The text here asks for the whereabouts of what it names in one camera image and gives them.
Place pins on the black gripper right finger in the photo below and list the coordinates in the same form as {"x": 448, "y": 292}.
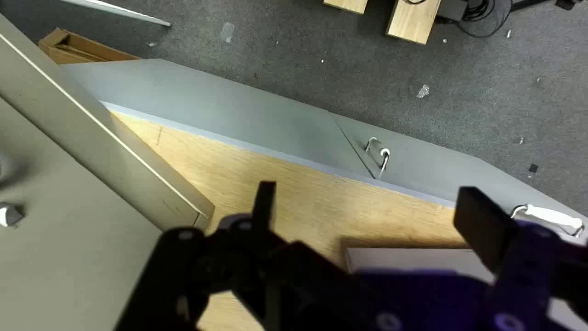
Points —
{"x": 484, "y": 227}

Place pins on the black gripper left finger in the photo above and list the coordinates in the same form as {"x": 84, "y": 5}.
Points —
{"x": 264, "y": 212}

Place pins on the grey cabinet bottom drawer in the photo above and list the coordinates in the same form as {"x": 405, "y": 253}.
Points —
{"x": 299, "y": 133}

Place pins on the grey left filing cabinet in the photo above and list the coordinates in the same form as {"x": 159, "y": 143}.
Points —
{"x": 84, "y": 200}

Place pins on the wooden table leg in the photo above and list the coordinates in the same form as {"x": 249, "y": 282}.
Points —
{"x": 413, "y": 21}
{"x": 352, "y": 6}

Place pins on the open wooden box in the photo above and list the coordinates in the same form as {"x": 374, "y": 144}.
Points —
{"x": 69, "y": 49}

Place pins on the grey metal bar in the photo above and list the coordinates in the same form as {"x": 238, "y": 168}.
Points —
{"x": 121, "y": 12}

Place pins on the silver drawer handle right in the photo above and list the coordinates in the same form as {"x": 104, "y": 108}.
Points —
{"x": 562, "y": 223}

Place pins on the silver drawer handle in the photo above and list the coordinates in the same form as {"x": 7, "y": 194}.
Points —
{"x": 378, "y": 157}
{"x": 562, "y": 223}

